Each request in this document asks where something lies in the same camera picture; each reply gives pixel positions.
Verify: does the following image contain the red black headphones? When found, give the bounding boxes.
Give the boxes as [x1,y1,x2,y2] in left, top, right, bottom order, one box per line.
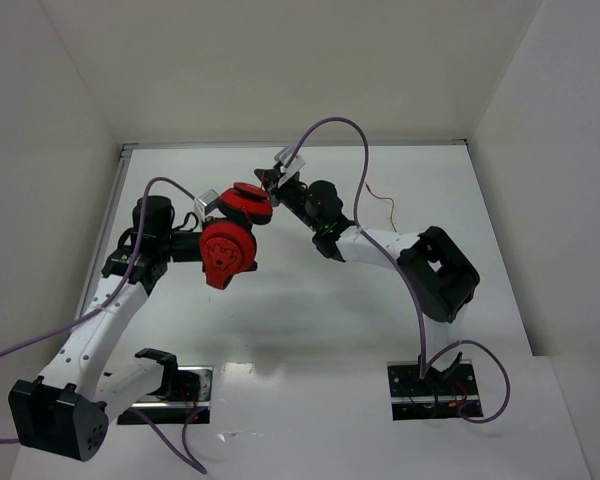
[199,182,273,290]

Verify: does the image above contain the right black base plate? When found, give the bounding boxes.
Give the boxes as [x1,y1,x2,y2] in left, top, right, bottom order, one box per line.
[387,361,483,421]

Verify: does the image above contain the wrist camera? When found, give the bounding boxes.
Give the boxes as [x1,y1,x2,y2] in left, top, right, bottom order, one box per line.
[194,189,220,221]
[274,145,306,186]

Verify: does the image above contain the red headphone cable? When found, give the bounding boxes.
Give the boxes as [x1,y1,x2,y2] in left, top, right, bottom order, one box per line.
[244,169,397,232]

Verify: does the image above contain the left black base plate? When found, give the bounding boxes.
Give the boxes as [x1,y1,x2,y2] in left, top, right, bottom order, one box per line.
[132,366,213,425]

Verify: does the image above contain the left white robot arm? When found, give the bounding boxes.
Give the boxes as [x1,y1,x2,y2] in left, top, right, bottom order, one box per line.
[8,196,187,462]

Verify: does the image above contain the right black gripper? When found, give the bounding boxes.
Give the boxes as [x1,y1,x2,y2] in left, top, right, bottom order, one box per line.
[255,168,322,231]

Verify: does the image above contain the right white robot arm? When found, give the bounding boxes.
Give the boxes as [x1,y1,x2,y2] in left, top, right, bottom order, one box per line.
[254,167,480,394]

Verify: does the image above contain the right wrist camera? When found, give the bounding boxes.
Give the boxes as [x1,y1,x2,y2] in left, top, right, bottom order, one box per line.
[274,145,306,186]

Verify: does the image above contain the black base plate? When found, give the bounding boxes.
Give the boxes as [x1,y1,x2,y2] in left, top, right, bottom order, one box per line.
[132,366,213,425]
[387,361,483,421]

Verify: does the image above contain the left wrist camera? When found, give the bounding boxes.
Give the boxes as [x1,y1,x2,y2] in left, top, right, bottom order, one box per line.
[194,189,220,221]

